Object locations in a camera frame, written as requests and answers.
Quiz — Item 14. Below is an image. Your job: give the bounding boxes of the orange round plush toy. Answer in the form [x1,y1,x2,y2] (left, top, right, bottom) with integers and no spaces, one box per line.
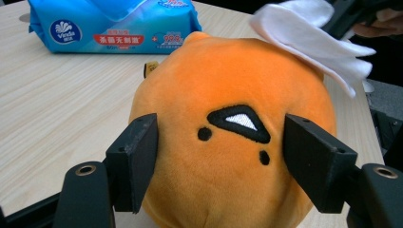
[128,30,337,228]

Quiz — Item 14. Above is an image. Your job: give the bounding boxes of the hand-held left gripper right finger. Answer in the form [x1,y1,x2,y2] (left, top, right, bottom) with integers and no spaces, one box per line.
[282,114,358,214]

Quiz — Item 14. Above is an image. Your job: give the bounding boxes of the white wet wipe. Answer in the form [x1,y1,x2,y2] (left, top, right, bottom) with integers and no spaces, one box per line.
[250,0,377,99]

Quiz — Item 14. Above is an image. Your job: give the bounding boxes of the blue wet wipes pack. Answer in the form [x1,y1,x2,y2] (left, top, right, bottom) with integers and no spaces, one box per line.
[28,0,202,55]

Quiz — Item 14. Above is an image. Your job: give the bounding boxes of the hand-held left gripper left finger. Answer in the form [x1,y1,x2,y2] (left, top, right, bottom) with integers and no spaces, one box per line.
[105,113,160,214]

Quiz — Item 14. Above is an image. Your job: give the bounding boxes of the black stand base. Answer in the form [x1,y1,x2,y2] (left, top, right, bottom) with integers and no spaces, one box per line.
[369,107,403,172]

